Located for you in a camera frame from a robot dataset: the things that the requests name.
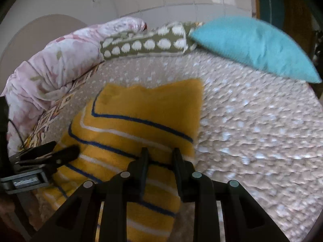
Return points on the patterned bed sheet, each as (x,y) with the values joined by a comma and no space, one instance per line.
(63,98)

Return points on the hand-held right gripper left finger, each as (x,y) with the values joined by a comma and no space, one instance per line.
(143,165)

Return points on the grey quilted bedspread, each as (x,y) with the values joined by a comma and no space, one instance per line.
(252,136)

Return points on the pink floral duvet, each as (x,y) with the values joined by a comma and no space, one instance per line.
(60,63)

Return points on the yellow striped sweater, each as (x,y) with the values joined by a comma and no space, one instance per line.
(141,121)

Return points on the teal pillow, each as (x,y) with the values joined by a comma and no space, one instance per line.
(252,45)

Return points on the wooden door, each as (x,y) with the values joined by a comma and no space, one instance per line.
(299,15)

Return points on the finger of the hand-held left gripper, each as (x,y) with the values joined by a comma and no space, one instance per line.
(64,155)
(40,148)

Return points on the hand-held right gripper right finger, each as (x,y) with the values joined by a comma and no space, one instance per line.
(178,165)

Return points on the green polka-dot pillow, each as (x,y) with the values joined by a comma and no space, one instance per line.
(149,44)

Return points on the beige rounded headboard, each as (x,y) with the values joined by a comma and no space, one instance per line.
(37,42)

